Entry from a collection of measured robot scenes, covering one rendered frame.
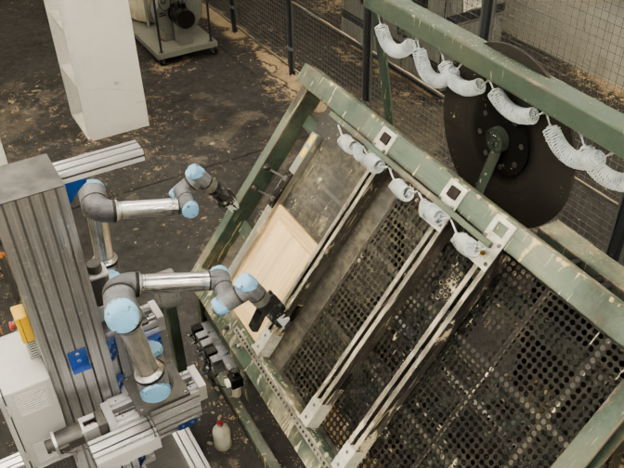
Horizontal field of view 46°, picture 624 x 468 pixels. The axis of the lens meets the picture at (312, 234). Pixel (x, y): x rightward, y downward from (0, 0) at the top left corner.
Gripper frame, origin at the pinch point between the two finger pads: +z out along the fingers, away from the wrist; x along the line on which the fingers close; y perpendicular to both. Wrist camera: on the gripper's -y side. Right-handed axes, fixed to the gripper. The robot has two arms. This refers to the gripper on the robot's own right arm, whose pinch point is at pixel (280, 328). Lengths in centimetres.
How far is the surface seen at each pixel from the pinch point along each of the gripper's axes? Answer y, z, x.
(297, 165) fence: 54, 5, 74
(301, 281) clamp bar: 18.7, 17.6, 27.2
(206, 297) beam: -23, 40, 81
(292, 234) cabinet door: 30, 18, 54
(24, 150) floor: -90, 101, 438
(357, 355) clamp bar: 16.4, 18.2, -22.0
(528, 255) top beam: 81, -17, -61
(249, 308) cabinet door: -9, 36, 53
